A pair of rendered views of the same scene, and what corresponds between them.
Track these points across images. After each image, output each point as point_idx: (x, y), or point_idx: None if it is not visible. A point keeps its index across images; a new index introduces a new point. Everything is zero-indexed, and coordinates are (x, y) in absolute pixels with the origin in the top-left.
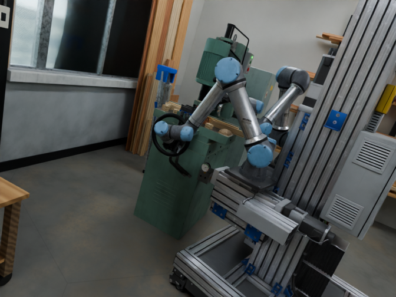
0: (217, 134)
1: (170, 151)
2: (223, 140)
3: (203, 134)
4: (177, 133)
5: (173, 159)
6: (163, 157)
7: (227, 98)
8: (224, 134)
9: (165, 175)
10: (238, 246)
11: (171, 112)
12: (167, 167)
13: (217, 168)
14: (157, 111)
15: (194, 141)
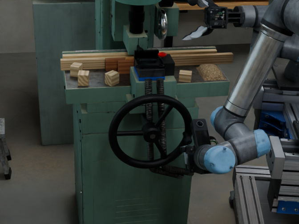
0: (210, 85)
1: (125, 147)
2: (223, 90)
3: (182, 94)
4: (252, 154)
5: (137, 158)
6: (115, 162)
7: (226, 25)
8: (218, 78)
9: (129, 188)
10: (281, 218)
11: (94, 78)
12: (129, 174)
13: (276, 154)
14: (74, 92)
15: (168, 113)
